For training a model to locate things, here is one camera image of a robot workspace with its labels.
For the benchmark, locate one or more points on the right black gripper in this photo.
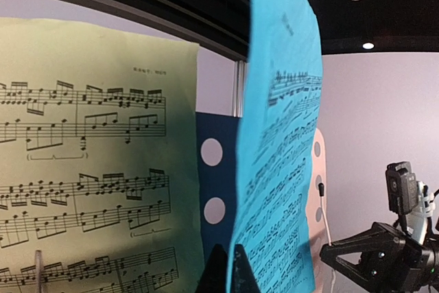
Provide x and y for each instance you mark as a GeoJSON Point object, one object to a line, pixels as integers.
{"type": "Point", "coordinates": [382, 260]}

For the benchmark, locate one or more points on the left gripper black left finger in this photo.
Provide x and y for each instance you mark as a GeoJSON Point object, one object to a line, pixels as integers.
{"type": "Point", "coordinates": [213, 279]}

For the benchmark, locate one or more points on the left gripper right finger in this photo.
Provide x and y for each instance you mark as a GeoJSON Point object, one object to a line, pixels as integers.
{"type": "Point", "coordinates": [243, 280]}

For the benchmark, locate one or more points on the pink music stand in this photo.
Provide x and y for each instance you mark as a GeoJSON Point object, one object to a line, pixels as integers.
{"type": "Point", "coordinates": [269, 203]}

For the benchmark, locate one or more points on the yellow sheet music page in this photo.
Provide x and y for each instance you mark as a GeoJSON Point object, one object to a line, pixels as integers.
{"type": "Point", "coordinates": [99, 170]}

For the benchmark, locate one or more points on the blue sheet music page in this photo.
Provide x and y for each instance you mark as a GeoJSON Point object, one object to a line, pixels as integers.
{"type": "Point", "coordinates": [284, 79]}

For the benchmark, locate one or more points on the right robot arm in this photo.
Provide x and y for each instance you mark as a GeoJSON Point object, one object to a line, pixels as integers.
{"type": "Point", "coordinates": [384, 259]}

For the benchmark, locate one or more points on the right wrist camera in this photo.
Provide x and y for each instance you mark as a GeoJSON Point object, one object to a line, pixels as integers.
{"type": "Point", "coordinates": [411, 200]}

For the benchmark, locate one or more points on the right aluminium frame post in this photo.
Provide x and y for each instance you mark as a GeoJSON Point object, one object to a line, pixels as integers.
{"type": "Point", "coordinates": [240, 76]}

